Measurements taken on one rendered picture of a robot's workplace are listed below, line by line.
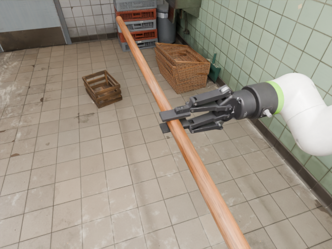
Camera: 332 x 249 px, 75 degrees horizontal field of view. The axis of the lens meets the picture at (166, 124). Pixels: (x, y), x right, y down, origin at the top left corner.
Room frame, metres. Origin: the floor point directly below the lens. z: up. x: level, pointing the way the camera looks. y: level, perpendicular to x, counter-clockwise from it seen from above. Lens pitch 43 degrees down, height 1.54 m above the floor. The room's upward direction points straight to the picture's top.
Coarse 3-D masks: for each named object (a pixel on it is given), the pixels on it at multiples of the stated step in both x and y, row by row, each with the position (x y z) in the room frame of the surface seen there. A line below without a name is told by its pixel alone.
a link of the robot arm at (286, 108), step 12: (276, 84) 0.47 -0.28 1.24; (288, 84) 0.47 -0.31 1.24; (300, 84) 0.47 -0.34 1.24; (312, 84) 0.47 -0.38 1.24; (288, 96) 0.44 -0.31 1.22; (300, 96) 0.44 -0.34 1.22; (312, 96) 0.44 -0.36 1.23; (288, 108) 0.43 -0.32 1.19; (300, 108) 0.42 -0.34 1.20; (288, 120) 0.42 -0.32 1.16
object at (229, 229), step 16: (128, 32) 0.92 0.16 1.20; (144, 64) 0.64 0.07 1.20; (160, 96) 0.46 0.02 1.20; (176, 128) 0.34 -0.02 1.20; (192, 144) 0.30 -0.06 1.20; (192, 160) 0.26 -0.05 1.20; (208, 176) 0.22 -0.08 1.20; (208, 192) 0.19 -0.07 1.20; (208, 208) 0.17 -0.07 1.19; (224, 208) 0.16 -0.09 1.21; (224, 224) 0.13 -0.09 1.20; (224, 240) 0.12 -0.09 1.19; (240, 240) 0.11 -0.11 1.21
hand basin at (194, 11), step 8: (168, 0) 3.27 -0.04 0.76; (176, 0) 3.02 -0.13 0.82; (184, 0) 3.05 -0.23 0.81; (192, 0) 3.08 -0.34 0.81; (200, 0) 3.11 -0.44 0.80; (168, 8) 3.33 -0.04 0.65; (176, 8) 3.02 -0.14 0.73; (184, 8) 3.06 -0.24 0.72; (192, 8) 3.12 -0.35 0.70; (168, 16) 3.31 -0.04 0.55; (184, 32) 3.41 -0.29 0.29
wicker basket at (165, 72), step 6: (162, 66) 2.46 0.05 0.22; (162, 72) 2.55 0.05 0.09; (168, 72) 2.24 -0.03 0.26; (168, 78) 2.34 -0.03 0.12; (174, 78) 2.15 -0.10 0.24; (174, 84) 2.17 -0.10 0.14; (186, 84) 2.21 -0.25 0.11; (204, 84) 2.32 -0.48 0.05; (174, 90) 2.24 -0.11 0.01; (180, 90) 2.18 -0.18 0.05; (186, 90) 2.24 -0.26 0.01; (192, 90) 2.25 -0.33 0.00
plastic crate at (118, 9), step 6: (114, 0) 3.58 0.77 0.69; (120, 0) 3.36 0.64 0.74; (126, 0) 3.38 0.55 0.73; (132, 0) 3.41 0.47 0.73; (138, 0) 3.43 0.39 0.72; (144, 0) 3.85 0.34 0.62; (150, 0) 3.87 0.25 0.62; (156, 0) 3.51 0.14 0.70; (120, 6) 3.54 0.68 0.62; (126, 6) 3.38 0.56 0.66; (132, 6) 3.54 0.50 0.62; (138, 6) 3.43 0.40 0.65; (144, 6) 3.55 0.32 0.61; (150, 6) 3.49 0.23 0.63; (156, 6) 3.51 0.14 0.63
